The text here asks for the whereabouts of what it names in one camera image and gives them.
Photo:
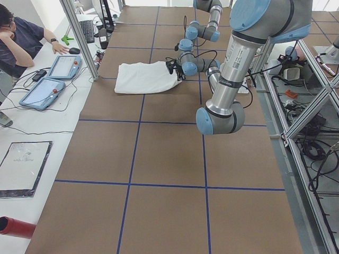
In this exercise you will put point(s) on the green plastic tool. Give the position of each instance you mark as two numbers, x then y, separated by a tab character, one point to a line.
66	39

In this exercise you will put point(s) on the black keyboard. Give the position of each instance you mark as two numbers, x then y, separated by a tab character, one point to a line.
88	30

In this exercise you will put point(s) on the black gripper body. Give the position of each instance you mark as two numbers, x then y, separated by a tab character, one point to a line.
178	70

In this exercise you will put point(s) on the aluminium frame rail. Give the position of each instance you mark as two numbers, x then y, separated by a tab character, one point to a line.
303	124

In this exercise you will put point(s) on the white long-sleeve printed shirt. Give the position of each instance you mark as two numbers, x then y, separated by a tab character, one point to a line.
143	78

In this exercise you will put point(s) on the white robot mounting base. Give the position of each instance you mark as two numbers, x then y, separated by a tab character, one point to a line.
244	89

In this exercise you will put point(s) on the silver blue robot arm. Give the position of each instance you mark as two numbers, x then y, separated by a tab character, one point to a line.
196	35
253	24

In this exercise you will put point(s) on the red cylinder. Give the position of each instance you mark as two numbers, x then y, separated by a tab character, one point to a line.
16	228

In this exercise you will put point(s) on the aluminium frame post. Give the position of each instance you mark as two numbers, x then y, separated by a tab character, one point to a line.
68	8

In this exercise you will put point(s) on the blue teach pendant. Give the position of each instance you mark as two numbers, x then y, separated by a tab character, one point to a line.
43	93
65	67

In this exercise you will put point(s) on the person's left hand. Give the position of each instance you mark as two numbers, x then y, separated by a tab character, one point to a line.
59	48

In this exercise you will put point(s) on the upper blue teach pendant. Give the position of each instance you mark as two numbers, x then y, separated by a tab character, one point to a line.
65	67

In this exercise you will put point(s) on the silver foil tray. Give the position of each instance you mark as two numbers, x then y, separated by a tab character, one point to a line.
22	168

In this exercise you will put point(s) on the black power adapter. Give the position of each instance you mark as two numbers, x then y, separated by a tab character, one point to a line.
41	73

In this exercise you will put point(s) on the black computer mouse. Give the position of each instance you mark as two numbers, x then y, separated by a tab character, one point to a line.
74	51

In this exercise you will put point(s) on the seated person dark shirt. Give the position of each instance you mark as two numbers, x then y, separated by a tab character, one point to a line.
20	43

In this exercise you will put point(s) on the lower blue teach pendant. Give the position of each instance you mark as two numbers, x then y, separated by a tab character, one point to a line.
43	93

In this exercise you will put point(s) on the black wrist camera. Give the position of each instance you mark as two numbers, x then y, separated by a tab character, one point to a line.
171	66

